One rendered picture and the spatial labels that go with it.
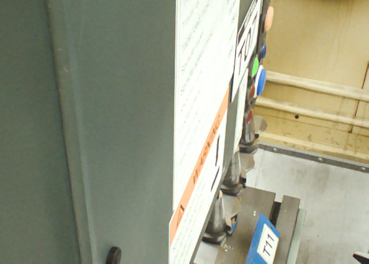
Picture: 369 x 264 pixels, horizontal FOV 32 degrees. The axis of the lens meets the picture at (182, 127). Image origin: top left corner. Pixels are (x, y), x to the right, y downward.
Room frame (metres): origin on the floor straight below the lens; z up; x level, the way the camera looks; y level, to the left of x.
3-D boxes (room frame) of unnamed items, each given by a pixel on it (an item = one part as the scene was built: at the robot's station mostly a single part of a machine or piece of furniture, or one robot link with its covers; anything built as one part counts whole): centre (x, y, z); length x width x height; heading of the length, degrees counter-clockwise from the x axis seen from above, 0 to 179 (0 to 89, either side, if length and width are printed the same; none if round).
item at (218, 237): (0.69, -0.05, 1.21); 0.06 x 0.06 x 0.03
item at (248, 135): (0.90, -0.11, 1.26); 0.04 x 0.04 x 0.07
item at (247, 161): (0.84, -0.10, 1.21); 0.07 x 0.05 x 0.01; 74
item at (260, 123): (0.95, -0.13, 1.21); 0.07 x 0.05 x 0.01; 74
